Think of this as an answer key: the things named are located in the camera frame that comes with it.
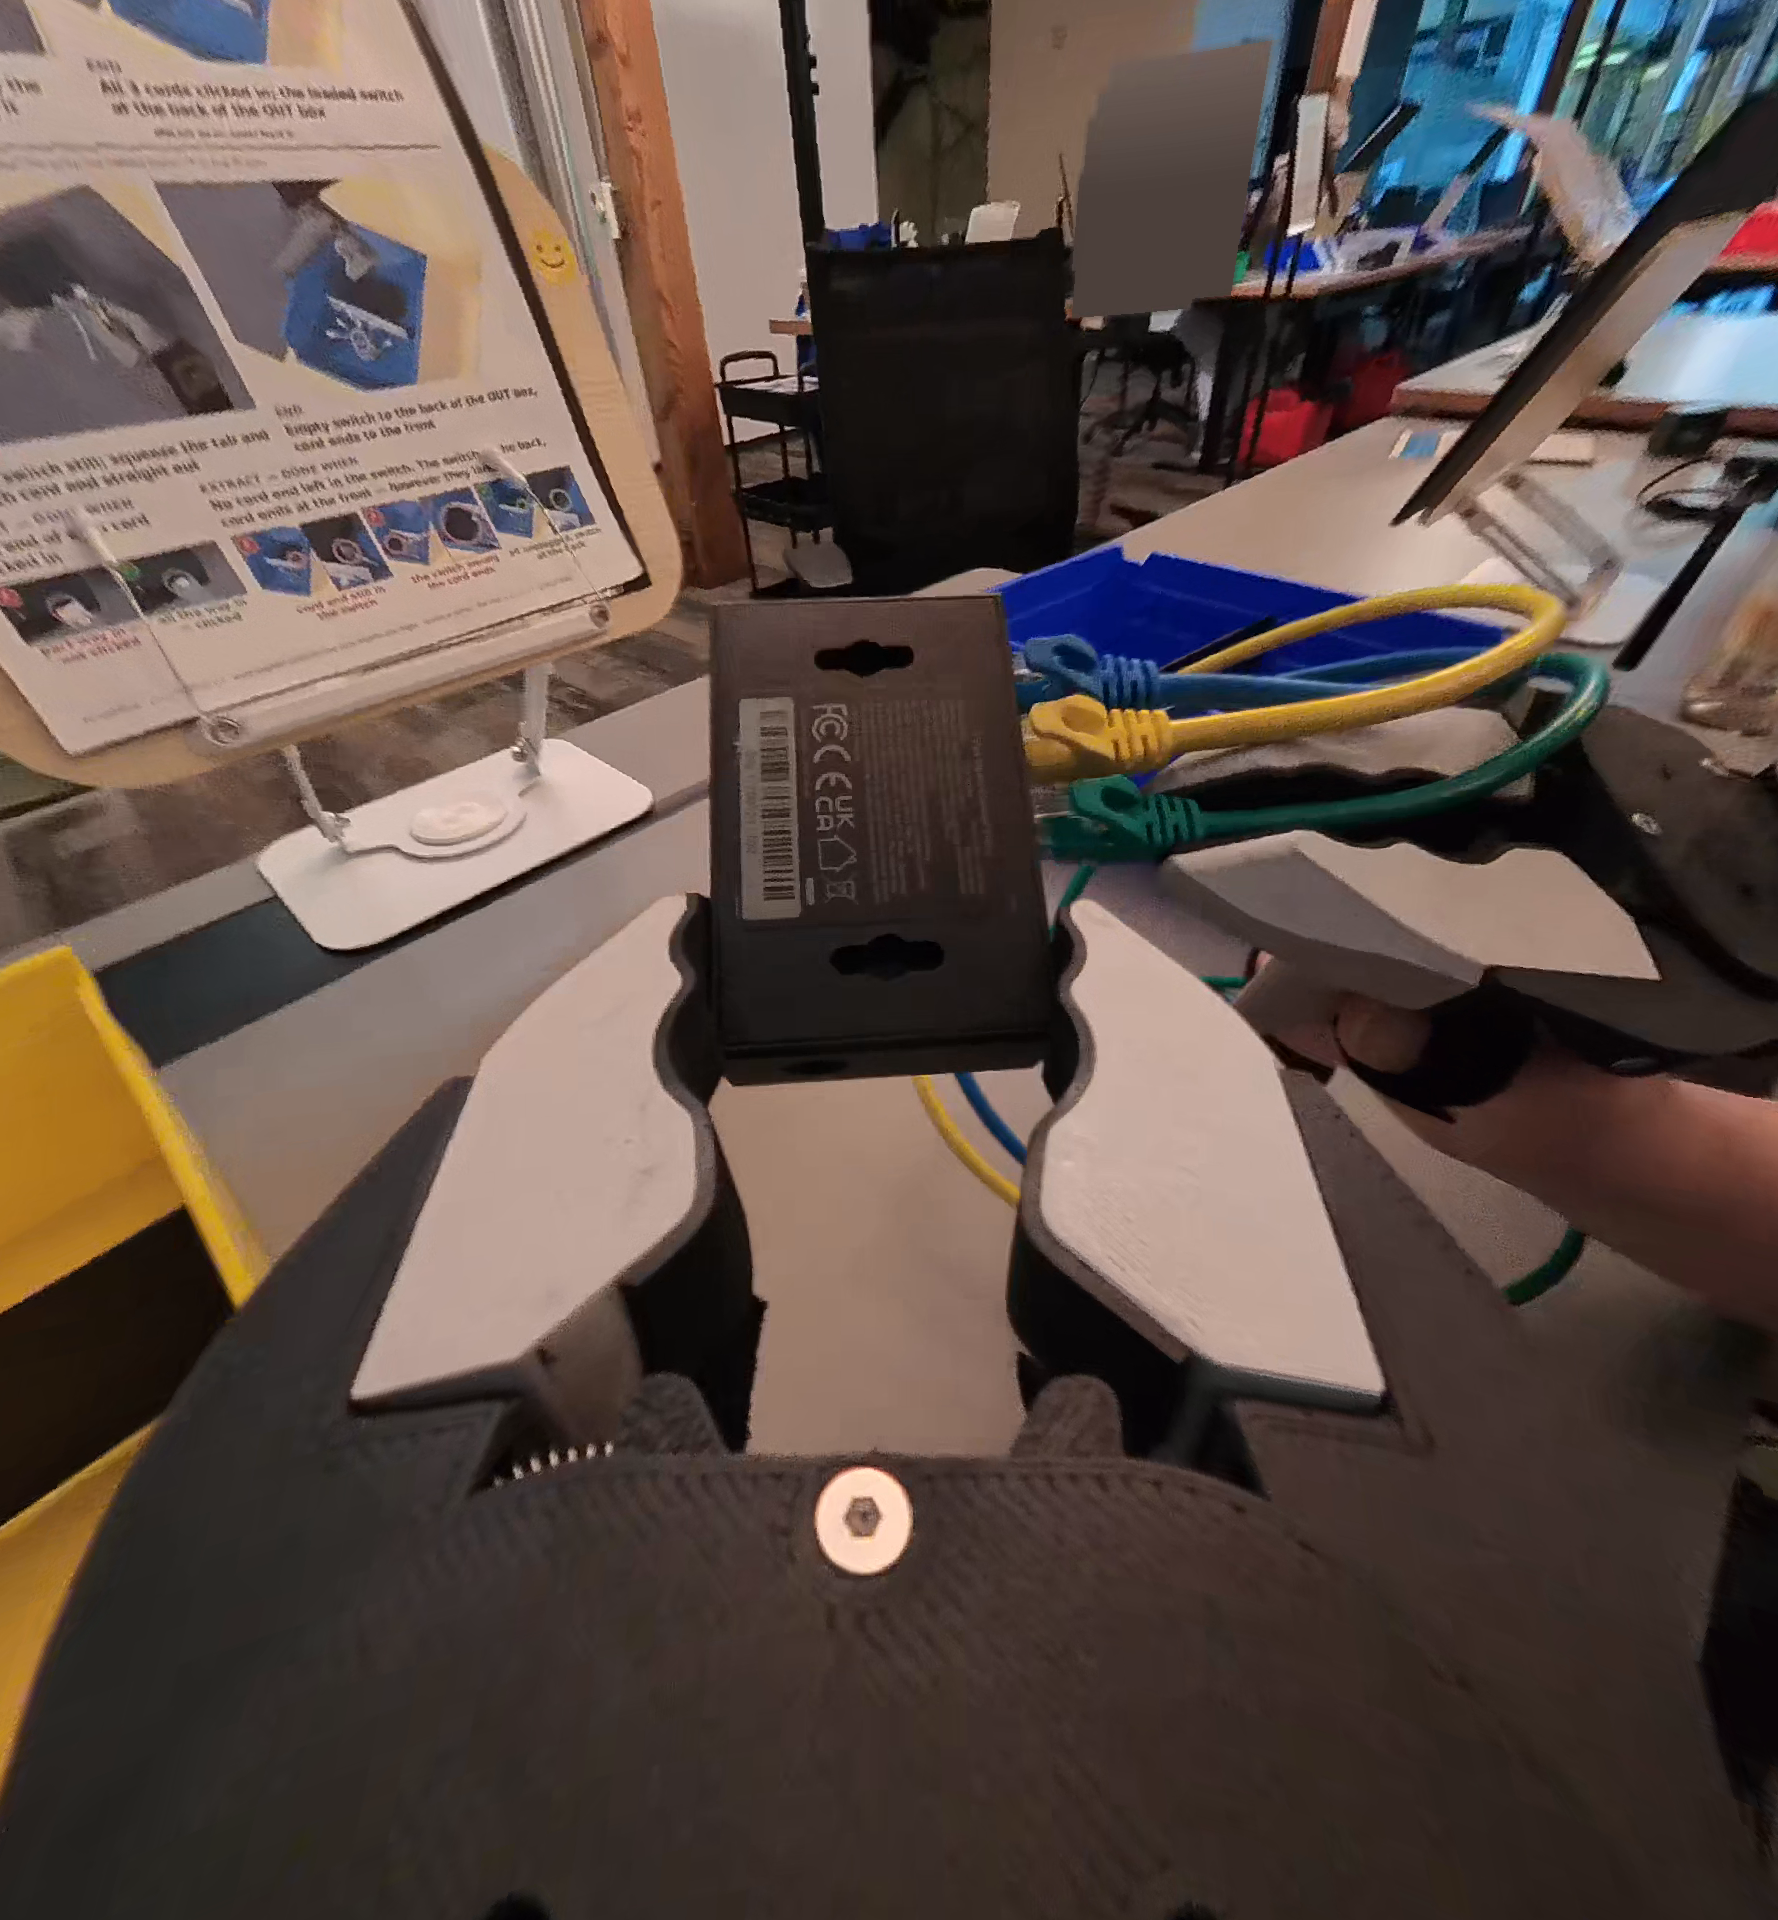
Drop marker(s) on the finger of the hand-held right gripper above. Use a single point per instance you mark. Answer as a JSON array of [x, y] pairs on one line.
[[1431, 921], [1356, 767]]

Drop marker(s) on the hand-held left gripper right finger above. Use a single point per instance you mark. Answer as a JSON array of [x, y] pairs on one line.
[[1204, 1184]]

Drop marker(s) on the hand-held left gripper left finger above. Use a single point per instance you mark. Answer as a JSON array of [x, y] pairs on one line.
[[545, 1170]]

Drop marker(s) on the black network switch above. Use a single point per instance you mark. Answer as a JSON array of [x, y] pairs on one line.
[[889, 780]]

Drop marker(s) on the person's right forearm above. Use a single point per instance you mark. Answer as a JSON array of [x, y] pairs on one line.
[[1758, 1199]]

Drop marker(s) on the person's right hand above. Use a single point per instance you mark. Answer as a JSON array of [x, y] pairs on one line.
[[1565, 1124]]

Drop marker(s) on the glass bottle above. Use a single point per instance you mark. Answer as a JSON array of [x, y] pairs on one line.
[[1768, 646]]

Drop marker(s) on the blue plastic bin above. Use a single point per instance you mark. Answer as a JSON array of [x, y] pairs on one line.
[[1129, 601]]

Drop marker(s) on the yellow plastic bin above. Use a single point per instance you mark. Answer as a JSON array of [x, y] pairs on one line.
[[19, 1082]]

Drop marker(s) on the wooden column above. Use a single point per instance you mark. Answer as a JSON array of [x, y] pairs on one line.
[[666, 301]]

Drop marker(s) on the black pole lamp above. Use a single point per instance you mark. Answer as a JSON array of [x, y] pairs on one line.
[[800, 119]]

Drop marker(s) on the printed instruction sheet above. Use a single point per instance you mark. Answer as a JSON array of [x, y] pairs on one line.
[[230, 301]]

